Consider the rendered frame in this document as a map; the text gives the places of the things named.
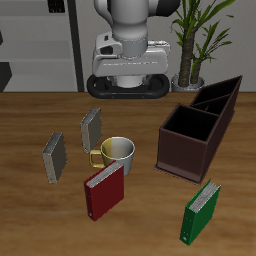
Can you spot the dark vertical post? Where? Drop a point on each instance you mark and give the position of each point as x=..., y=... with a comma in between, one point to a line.
x=76, y=46

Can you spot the red book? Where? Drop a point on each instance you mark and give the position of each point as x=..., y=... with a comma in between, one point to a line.
x=106, y=196

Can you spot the white and yellow mug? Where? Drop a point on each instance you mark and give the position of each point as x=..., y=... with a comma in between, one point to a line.
x=125, y=156

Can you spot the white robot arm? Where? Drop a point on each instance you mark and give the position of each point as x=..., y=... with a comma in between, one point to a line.
x=130, y=30

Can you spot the grey book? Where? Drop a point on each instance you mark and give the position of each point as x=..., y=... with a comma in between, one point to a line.
x=93, y=128
x=57, y=158

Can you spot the dark brown desk caddy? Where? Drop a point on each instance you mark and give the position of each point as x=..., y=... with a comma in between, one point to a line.
x=181, y=153

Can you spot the green book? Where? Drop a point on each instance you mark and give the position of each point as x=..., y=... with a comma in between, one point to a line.
x=201, y=218

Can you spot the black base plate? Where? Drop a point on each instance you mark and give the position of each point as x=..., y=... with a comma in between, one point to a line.
x=128, y=94

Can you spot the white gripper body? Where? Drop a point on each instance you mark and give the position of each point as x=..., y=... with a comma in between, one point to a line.
x=133, y=66

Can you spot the green pot plant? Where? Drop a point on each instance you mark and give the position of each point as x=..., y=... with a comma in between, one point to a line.
x=186, y=63

